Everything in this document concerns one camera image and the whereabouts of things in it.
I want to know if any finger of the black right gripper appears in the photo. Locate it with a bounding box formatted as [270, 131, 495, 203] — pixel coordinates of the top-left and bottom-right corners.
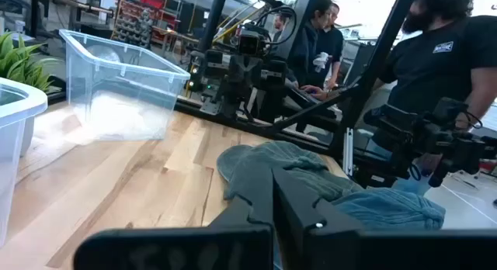
[227, 54, 248, 91]
[246, 54, 267, 91]

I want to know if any dark grey denim cap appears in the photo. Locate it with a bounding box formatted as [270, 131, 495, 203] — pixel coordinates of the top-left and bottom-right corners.
[216, 140, 364, 203]

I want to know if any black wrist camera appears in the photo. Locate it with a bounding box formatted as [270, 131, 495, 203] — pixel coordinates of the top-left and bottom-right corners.
[236, 28, 263, 57]

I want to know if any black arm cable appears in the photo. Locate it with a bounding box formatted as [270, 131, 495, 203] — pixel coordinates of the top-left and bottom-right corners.
[254, 5, 298, 46]

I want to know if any person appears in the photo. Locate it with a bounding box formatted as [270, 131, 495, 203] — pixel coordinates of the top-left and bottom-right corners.
[273, 13, 290, 42]
[310, 2, 346, 92]
[289, 0, 334, 88]
[364, 0, 497, 196]

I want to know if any parts storage shelf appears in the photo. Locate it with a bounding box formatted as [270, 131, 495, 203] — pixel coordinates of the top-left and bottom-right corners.
[111, 0, 183, 50]

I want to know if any green potted plant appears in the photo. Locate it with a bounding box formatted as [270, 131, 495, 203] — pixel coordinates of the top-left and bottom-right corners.
[0, 30, 59, 158]

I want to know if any clear plastic storage bin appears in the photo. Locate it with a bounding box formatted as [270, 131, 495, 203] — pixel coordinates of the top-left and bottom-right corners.
[0, 76, 49, 250]
[58, 28, 192, 142]

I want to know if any white cloth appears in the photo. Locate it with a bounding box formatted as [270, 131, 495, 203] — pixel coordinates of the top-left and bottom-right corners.
[312, 51, 330, 73]

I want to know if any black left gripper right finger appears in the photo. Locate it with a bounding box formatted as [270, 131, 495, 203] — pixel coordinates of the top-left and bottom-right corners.
[273, 167, 365, 270]

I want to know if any silver frame bracket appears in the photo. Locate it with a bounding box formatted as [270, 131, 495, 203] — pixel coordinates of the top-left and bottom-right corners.
[343, 126, 355, 177]

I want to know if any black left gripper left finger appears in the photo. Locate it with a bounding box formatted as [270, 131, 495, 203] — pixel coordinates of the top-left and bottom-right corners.
[209, 167, 275, 229]

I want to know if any blue denim cap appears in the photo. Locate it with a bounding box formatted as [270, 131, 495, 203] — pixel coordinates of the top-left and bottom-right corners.
[332, 187, 447, 230]

